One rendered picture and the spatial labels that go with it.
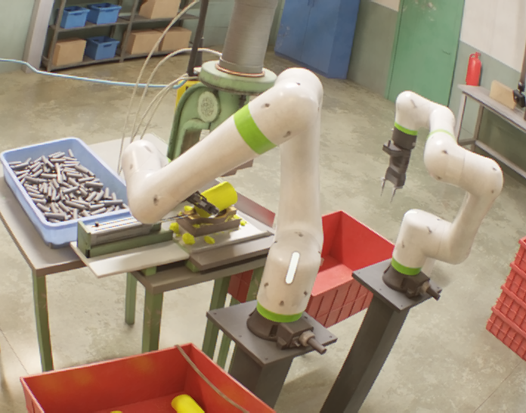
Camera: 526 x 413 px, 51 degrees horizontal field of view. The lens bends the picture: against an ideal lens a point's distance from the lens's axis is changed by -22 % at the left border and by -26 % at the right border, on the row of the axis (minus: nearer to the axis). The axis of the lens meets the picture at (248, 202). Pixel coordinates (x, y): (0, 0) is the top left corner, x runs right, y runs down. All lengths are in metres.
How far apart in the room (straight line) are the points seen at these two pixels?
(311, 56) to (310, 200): 6.63
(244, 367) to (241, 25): 0.95
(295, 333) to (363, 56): 6.88
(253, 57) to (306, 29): 6.58
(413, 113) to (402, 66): 5.84
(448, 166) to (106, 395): 1.14
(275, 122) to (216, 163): 0.17
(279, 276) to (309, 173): 0.27
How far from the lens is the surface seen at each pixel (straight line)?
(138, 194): 1.68
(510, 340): 3.88
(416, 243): 2.07
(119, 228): 1.84
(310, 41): 8.36
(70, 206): 2.05
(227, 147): 1.57
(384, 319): 2.21
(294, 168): 1.75
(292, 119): 1.52
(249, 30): 1.80
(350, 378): 2.40
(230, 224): 2.06
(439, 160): 1.73
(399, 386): 3.23
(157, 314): 1.90
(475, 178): 1.74
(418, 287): 2.11
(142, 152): 1.75
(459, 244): 2.03
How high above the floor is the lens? 1.97
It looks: 26 degrees down
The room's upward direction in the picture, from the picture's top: 12 degrees clockwise
